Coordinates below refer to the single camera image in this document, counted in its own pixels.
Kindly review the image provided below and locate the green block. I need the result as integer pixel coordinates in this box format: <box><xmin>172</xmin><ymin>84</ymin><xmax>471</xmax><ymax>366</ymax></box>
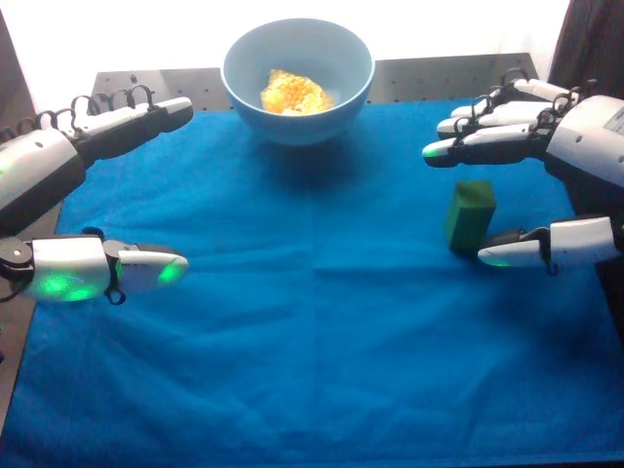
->
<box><xmin>444</xmin><ymin>178</ymin><xmax>497</xmax><ymax>255</ymax></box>

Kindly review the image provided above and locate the dark brown curtain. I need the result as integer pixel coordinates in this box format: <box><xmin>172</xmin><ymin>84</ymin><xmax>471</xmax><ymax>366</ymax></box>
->
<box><xmin>548</xmin><ymin>0</ymin><xmax>624</xmax><ymax>98</ymax></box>

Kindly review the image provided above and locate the blue cloth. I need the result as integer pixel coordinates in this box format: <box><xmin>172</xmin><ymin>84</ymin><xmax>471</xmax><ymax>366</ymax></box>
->
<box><xmin>0</xmin><ymin>99</ymin><xmax>624</xmax><ymax>468</ymax></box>

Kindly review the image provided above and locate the light blue bowl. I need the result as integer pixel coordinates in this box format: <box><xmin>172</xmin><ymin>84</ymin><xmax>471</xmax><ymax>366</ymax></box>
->
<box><xmin>220</xmin><ymin>18</ymin><xmax>376</xmax><ymax>146</ymax></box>

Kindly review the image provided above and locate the black curtain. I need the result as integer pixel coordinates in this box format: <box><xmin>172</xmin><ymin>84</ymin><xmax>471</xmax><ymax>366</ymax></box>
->
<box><xmin>0</xmin><ymin>9</ymin><xmax>30</xmax><ymax>129</ymax></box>

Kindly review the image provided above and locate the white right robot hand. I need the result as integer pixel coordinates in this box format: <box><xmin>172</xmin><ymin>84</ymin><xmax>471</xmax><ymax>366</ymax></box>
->
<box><xmin>421</xmin><ymin>67</ymin><xmax>624</xmax><ymax>277</ymax></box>

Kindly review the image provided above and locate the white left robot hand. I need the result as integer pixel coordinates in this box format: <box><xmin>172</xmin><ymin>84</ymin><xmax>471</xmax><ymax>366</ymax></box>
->
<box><xmin>0</xmin><ymin>85</ymin><xmax>195</xmax><ymax>307</ymax></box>

